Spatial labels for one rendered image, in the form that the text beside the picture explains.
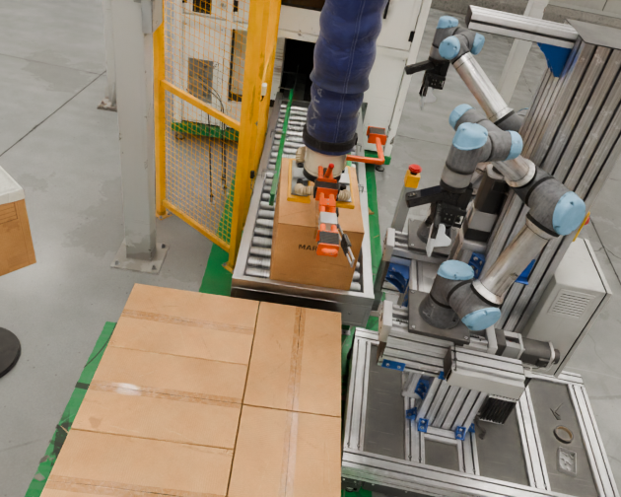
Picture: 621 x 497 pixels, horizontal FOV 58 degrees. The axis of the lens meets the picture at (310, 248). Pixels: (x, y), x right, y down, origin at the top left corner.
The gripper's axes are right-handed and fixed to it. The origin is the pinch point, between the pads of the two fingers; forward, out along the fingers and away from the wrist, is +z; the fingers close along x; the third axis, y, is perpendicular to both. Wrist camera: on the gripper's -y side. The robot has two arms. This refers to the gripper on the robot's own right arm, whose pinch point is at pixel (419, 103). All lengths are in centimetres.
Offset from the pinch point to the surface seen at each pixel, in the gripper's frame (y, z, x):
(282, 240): -46, 67, -26
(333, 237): -25, 25, -73
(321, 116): -38.5, 4.3, -23.6
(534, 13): 103, 11, 268
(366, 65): -25.6, -18.4, -21.7
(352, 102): -27.9, -3.6, -22.2
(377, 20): -25.3, -35.0, -21.5
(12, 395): -159, 152, -79
